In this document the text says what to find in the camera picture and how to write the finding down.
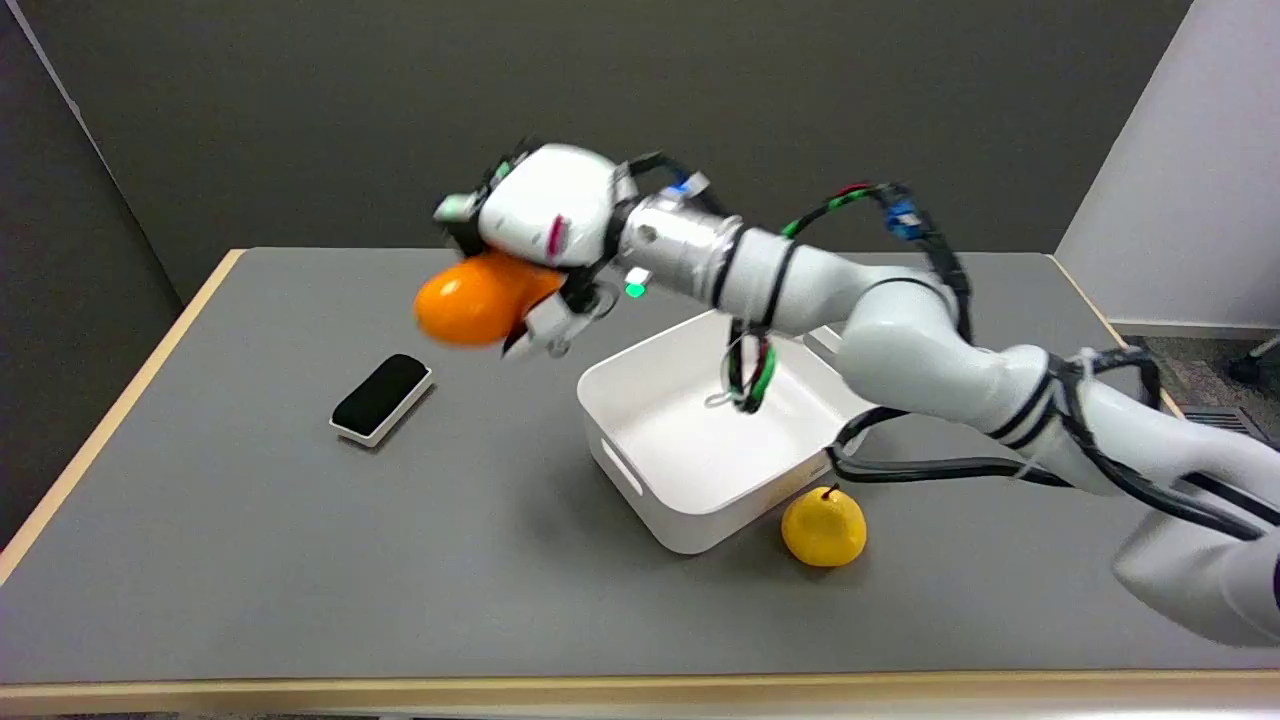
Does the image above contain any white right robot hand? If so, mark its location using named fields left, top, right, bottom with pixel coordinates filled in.
left=433, top=141, right=639, bottom=360

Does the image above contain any orange mango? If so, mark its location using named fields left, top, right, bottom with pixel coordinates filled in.
left=413, top=251, right=568, bottom=348

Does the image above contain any white plastic box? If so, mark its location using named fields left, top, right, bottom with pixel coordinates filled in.
left=577, top=309, right=876, bottom=556

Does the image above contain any black white board eraser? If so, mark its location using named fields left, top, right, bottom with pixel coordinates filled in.
left=330, top=353, right=434, bottom=447

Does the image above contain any yellow pear fruit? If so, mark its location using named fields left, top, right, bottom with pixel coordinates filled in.
left=781, top=485, right=868, bottom=569

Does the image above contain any black chair base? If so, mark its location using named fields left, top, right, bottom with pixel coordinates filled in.
left=1229, top=336, right=1280, bottom=387

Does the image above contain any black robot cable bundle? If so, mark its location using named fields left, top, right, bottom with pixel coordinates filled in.
left=628, top=152, right=1280, bottom=542

